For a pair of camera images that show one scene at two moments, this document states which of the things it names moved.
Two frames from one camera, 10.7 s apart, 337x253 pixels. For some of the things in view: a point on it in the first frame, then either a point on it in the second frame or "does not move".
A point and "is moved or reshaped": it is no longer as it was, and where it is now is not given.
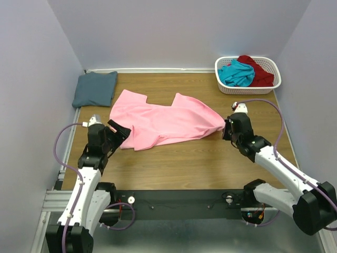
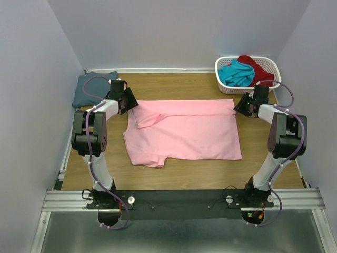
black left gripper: x=122 y=133 to x=132 y=102
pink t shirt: x=149 y=126 is moved or reshaped
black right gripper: x=225 y=135 to x=239 y=107
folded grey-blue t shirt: x=95 y=89 does not move
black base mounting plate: x=142 y=205 does not move
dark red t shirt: x=262 y=78 does not move
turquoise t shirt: x=237 y=75 does not move
